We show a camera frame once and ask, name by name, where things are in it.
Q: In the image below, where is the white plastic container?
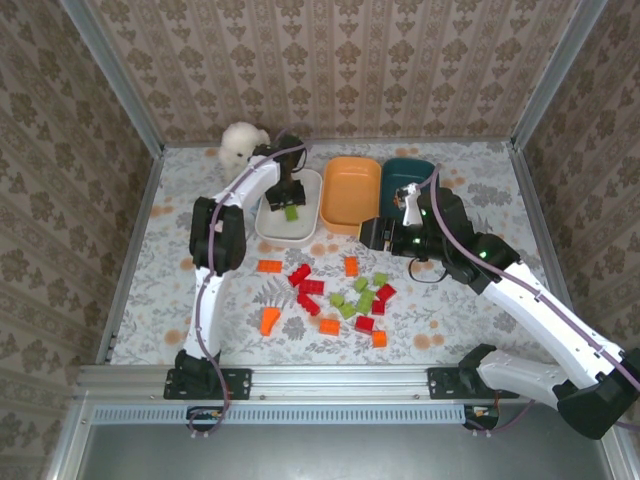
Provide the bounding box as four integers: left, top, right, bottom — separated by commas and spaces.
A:
254, 168, 324, 247

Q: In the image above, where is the orange plastic container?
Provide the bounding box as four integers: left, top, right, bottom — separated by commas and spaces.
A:
319, 156, 384, 235

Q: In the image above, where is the teal plastic container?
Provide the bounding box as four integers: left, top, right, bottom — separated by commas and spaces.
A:
380, 157, 441, 224

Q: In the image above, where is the white plush dog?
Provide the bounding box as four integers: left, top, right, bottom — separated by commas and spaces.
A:
218, 122, 274, 179

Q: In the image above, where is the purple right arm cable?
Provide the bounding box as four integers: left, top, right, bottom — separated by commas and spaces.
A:
424, 163, 640, 436

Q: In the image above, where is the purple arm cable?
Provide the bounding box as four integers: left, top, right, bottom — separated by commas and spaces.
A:
424, 163, 640, 436
187, 127, 314, 441

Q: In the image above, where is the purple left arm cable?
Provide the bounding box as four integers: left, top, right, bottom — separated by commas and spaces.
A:
187, 127, 314, 441

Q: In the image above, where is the aluminium table side rail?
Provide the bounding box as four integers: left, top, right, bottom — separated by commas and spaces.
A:
507, 142, 576, 321
95, 147, 166, 366

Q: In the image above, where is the thin aluminium wall rail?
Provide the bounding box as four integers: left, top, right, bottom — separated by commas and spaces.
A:
162, 134, 514, 149

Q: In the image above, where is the wide aluminium arm base rail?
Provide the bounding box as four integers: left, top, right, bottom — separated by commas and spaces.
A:
74, 363, 561, 401

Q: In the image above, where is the small electronics board with wires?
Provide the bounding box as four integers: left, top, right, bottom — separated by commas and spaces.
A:
464, 404, 501, 426
187, 405, 226, 425

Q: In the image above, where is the grey slotted cable duct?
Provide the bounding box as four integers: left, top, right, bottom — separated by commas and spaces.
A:
92, 403, 469, 426

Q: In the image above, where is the aluminium frame post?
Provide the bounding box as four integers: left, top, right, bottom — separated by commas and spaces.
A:
509, 0, 611, 151
59, 0, 166, 156

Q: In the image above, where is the aluminium lower frame bar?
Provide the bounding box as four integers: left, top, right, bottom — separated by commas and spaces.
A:
597, 429, 640, 480
44, 399, 94, 480

